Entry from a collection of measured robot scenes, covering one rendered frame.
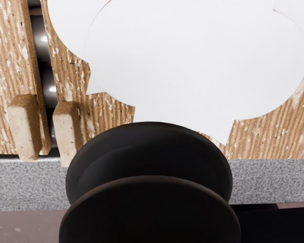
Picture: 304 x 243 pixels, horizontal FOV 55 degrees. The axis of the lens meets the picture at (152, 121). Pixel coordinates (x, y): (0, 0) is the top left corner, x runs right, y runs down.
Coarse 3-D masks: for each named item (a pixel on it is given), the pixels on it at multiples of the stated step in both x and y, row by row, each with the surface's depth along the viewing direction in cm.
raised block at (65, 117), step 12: (60, 108) 25; (72, 108) 26; (60, 120) 25; (72, 120) 25; (60, 132) 25; (72, 132) 25; (60, 144) 26; (72, 144) 26; (60, 156) 27; (72, 156) 27
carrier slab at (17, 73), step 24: (0, 0) 22; (24, 0) 23; (0, 24) 23; (24, 24) 23; (0, 48) 24; (24, 48) 24; (0, 72) 25; (24, 72) 25; (0, 96) 26; (0, 120) 28; (0, 144) 29; (48, 144) 30
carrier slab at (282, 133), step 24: (48, 24) 23; (72, 72) 25; (72, 96) 27; (96, 96) 27; (96, 120) 28; (120, 120) 28; (240, 120) 28; (264, 120) 28; (288, 120) 28; (216, 144) 30; (240, 144) 30; (264, 144) 30; (288, 144) 30
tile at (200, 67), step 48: (144, 0) 18; (192, 0) 18; (240, 0) 18; (96, 48) 19; (144, 48) 19; (192, 48) 19; (240, 48) 19; (288, 48) 19; (144, 96) 21; (192, 96) 21; (240, 96) 21; (288, 96) 21
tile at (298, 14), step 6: (276, 0) 20; (282, 0) 20; (288, 0) 20; (294, 0) 20; (300, 0) 20; (276, 6) 20; (282, 6) 20; (288, 6) 20; (294, 6) 20; (300, 6) 20; (282, 12) 20; (288, 12) 20; (294, 12) 20; (300, 12) 20; (294, 18) 20; (300, 18) 20; (300, 24) 21
